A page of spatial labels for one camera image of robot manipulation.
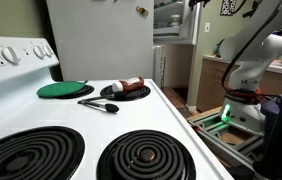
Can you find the black kitchen tongs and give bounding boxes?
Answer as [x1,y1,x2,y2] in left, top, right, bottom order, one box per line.
[77,91,128,114]

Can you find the white light switch plate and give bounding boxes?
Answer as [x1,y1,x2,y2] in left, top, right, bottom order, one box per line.
[203,22,212,34]

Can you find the white fridge door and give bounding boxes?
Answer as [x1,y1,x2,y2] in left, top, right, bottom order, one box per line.
[152,44,166,90]

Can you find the white stove knob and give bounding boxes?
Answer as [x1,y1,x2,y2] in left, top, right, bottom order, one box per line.
[0,45,22,67]
[31,44,46,61]
[42,43,55,59]

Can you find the white electric stove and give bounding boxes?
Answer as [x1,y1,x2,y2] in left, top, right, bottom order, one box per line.
[0,34,235,180]

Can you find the brown bottle on plate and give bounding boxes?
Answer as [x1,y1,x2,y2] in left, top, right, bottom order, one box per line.
[111,76,146,94]

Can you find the wooden kitchen cabinet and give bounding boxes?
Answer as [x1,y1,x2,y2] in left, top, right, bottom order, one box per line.
[195,54,282,113]

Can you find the black white patterned wall art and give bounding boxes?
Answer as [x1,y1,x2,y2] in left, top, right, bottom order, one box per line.
[219,0,238,17]

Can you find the black camera stand pole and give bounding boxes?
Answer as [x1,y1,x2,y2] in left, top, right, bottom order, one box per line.
[252,49,282,180]

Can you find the aluminium profile frame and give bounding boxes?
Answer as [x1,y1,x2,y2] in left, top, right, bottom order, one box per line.
[187,109,265,169]

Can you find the white lidded green jar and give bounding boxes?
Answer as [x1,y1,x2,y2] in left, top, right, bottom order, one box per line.
[170,13,182,28]

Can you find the dark blue plastic bin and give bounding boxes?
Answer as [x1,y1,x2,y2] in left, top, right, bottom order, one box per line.
[260,94,282,129]

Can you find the white refrigerator cabinet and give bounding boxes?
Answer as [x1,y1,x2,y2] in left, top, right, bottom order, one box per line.
[45,0,155,82]

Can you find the black coil burner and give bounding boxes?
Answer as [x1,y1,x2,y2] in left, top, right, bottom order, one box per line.
[99,83,152,102]
[96,129,197,180]
[0,125,86,180]
[52,84,96,100]

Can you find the teal kettle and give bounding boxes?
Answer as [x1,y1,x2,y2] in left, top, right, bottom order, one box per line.
[214,38,226,58]

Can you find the white freezer door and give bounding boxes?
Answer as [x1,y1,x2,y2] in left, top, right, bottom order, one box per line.
[153,0,203,46]

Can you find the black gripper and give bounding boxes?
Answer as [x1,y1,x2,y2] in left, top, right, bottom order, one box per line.
[188,0,212,9]

